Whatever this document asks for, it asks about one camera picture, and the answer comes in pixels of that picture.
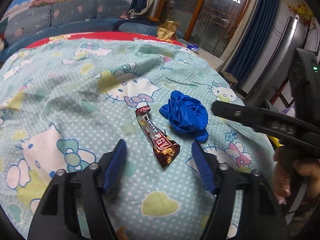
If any blue snack wrapper on table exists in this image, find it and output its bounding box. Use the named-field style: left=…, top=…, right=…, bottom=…
left=187, top=43, right=200, bottom=53

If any coffee table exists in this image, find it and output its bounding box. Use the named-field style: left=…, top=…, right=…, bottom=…
left=191, top=48, right=224, bottom=71

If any blue storage stool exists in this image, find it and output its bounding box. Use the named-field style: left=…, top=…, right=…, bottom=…
left=220, top=71, right=238, bottom=86

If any brown paper bag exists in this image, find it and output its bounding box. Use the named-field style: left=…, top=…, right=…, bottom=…
left=157, top=20, right=180, bottom=40

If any blue crumpled plastic bag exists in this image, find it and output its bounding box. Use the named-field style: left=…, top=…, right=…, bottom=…
left=159, top=90, right=209, bottom=143

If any blue sofa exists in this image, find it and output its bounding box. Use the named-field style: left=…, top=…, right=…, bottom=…
left=0, top=0, right=185, bottom=62

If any brown candy bar wrapper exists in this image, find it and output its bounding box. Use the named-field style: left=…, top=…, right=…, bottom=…
left=135, top=105, right=181, bottom=168

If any Hello Kitty bed sheet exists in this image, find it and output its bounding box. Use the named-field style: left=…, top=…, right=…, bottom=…
left=1, top=33, right=274, bottom=239

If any silver tower air conditioner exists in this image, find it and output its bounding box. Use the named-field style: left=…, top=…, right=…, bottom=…
left=244, top=17, right=306, bottom=107

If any right hand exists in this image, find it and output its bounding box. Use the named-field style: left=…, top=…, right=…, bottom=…
left=272, top=146, right=319, bottom=205

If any blue curtain right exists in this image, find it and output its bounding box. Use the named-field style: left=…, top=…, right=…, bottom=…
left=226, top=0, right=279, bottom=85

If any wooden glass door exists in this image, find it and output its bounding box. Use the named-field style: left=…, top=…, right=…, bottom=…
left=155, top=0, right=251, bottom=57

